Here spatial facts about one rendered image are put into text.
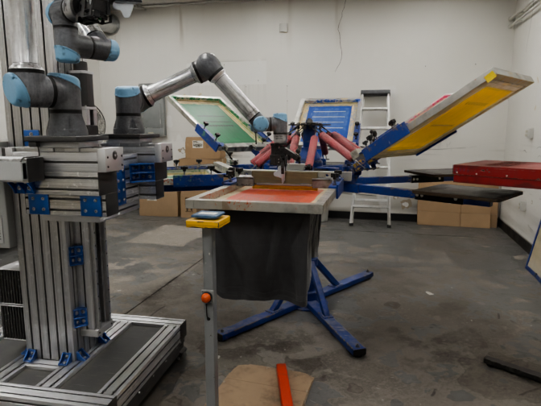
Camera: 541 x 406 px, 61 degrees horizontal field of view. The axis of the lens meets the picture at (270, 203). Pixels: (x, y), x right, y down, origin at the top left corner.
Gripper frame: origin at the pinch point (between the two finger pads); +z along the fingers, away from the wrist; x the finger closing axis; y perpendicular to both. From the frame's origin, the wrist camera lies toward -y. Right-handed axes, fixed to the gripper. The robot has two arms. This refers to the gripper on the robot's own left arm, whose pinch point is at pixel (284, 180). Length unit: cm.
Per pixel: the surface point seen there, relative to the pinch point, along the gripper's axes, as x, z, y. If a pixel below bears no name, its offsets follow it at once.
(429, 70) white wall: -412, -97, -104
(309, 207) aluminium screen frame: 61, 3, -23
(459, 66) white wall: -412, -100, -140
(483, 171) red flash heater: 0, -5, -98
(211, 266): 81, 24, 12
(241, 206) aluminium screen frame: 61, 4, 5
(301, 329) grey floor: -39, 101, -2
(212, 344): 81, 55, 12
